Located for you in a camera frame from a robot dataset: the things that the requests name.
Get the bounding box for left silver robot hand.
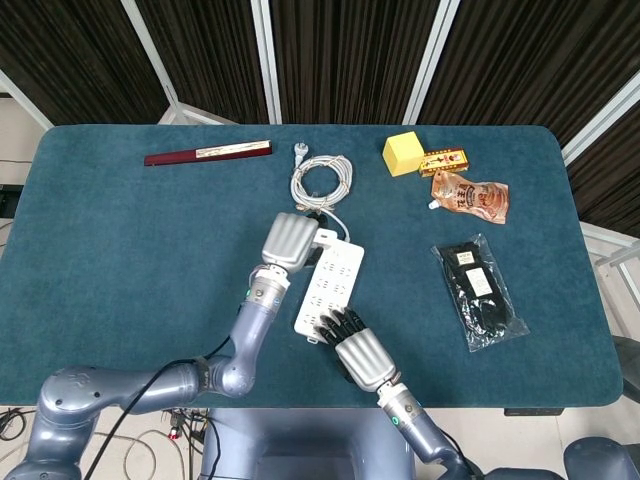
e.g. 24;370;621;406
259;212;327;274

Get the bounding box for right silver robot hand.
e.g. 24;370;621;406
315;308;402;394

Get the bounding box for white power strip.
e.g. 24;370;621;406
293;234;366;346

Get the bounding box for blue-grey robot torso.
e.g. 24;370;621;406
199;407;417;480

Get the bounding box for black item in clear bag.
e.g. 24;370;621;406
430;233;531;353

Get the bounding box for teal table cloth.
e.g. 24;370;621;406
0;124;624;409

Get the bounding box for yellow foam cube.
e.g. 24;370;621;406
383;131;427;179

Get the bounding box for small yellow red box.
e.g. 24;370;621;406
418;147;473;179

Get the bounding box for black table control panel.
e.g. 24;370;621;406
503;407;567;418

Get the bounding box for orange spout pouch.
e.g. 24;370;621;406
426;169;511;227

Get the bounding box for black floor power strip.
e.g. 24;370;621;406
0;183;24;219

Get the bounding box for coiled white power cable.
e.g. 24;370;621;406
289;141;354;239

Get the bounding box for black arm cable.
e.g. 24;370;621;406
442;432;481;479
79;333;237;480

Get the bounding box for double white frame post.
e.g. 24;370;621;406
249;0;284;126

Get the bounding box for loose floor cables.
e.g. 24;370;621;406
0;406;221;480

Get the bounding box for slanted white frame post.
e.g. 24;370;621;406
119;0;242;127

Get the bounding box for white metal floor frame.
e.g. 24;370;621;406
579;221;640;337

